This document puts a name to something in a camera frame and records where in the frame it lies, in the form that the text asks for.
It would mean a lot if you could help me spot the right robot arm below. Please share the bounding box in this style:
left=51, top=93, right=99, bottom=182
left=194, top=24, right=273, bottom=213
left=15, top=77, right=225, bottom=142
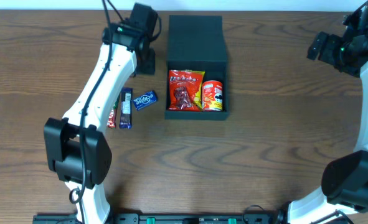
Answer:
left=275, top=0, right=368, bottom=224

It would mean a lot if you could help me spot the black gift box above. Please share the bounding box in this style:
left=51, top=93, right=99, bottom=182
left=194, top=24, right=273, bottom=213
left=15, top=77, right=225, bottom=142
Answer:
left=164, top=15, right=229, bottom=121

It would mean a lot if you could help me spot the blue Eclipse mint tin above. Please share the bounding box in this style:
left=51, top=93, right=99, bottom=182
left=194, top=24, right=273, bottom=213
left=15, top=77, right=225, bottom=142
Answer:
left=132, top=90, right=158, bottom=111

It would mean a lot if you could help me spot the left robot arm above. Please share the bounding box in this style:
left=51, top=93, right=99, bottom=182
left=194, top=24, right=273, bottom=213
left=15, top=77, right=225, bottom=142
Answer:
left=33, top=3, right=161, bottom=223

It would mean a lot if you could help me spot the dark blue chocolate bar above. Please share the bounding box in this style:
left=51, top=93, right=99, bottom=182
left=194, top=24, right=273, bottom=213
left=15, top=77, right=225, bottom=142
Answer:
left=119, top=88, right=133, bottom=129

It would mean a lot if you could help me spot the red Pringles can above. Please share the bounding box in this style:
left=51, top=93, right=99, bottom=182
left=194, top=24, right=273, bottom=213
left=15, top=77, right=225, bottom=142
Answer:
left=202, top=80, right=223, bottom=111

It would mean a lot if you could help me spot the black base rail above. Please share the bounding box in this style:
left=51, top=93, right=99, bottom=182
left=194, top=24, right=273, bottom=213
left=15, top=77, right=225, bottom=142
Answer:
left=32, top=212, right=290, bottom=224

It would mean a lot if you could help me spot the red Hacks candy bag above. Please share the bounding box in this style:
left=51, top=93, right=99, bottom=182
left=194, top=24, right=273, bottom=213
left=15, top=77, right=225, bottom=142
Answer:
left=168, top=70, right=199, bottom=111

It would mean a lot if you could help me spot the yellow Hacks candy bag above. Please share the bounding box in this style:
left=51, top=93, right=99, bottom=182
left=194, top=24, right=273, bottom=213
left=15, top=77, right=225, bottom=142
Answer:
left=192, top=71, right=205, bottom=111

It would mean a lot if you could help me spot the red KitKat bar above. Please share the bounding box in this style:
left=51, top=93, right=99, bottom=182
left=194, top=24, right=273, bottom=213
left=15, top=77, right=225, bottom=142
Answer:
left=107, top=98, right=119, bottom=129

